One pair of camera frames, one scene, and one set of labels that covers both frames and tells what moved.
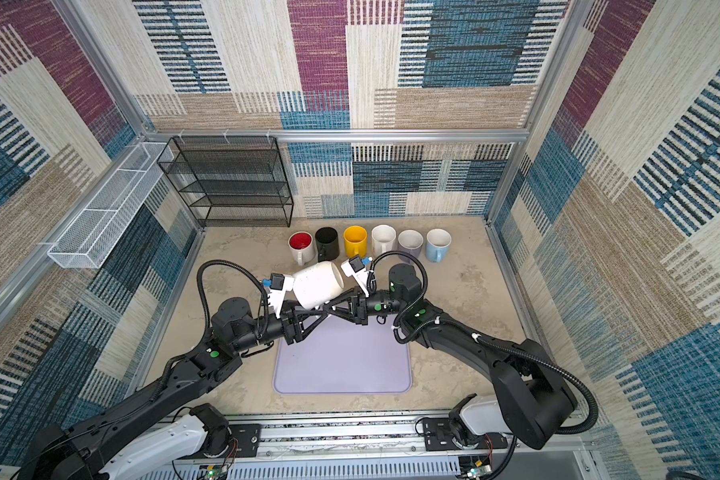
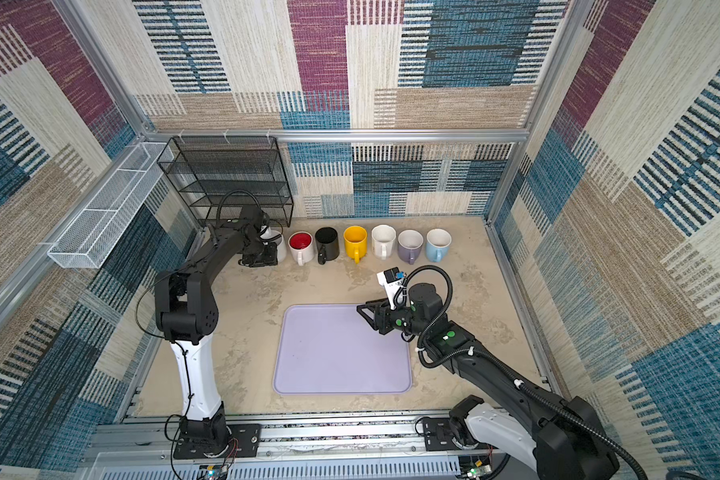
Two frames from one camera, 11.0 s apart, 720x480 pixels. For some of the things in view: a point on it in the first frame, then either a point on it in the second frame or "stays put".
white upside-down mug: (301, 246) stays put
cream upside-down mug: (317, 284) -> (275, 236)
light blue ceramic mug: (438, 241) stays put
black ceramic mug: (327, 241) stays put
